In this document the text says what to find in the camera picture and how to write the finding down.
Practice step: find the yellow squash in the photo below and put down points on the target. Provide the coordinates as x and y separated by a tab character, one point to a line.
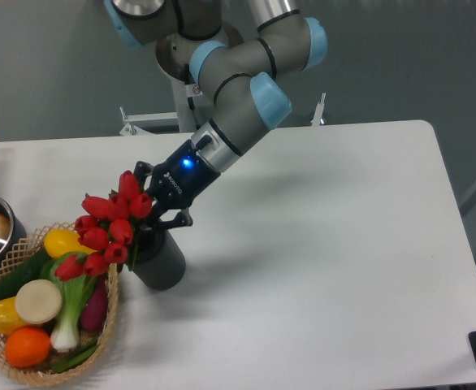
60	241

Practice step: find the purple sweet potato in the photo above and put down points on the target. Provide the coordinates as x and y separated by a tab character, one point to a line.
94	314

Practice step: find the red tulip bouquet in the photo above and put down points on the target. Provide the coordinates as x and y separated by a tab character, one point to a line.
110	229

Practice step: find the woven wicker basket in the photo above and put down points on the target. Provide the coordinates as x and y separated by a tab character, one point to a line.
42	376

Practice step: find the beige round disc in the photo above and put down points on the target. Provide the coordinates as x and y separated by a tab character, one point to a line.
38	301

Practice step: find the green bok choy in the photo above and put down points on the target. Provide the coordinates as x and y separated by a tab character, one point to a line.
75	293

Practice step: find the green cucumber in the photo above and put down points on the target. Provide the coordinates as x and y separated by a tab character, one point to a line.
27	271

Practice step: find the orange fruit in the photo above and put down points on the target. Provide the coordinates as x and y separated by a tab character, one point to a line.
27	346

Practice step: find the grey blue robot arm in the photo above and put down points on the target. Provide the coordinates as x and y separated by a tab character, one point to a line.
240	81

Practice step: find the yellow bell pepper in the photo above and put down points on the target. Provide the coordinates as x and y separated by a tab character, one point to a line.
10	320

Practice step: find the green bean pods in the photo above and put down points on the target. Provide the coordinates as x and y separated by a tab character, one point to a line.
76	359

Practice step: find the dark grey ribbed vase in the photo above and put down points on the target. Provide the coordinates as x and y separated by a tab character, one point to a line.
160	264

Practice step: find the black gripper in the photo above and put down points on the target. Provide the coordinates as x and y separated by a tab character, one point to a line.
174	184

